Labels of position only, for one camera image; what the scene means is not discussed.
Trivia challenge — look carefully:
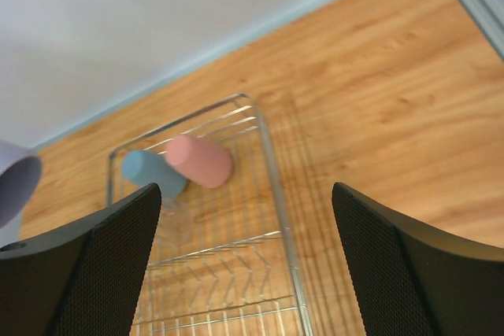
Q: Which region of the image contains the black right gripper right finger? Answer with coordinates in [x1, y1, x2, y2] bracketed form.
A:
[332, 183, 503, 335]

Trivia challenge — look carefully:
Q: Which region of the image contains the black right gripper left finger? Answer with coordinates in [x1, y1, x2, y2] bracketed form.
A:
[1, 183, 161, 335]

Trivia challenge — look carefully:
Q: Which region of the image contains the clear glass cup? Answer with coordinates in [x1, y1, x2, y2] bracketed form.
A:
[154, 198, 193, 248]

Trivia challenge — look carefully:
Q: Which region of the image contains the blue plastic cup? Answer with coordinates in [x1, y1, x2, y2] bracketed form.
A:
[121, 150, 187, 198]

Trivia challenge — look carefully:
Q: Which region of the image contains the lavender plastic cup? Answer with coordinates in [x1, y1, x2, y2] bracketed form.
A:
[1, 141, 43, 228]

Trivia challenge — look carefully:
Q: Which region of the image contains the pink plastic cup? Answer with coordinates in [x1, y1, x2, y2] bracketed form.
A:
[165, 134, 233, 188]

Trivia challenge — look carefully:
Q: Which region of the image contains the metal wire dish rack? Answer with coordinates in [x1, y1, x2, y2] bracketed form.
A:
[107, 94, 313, 335]

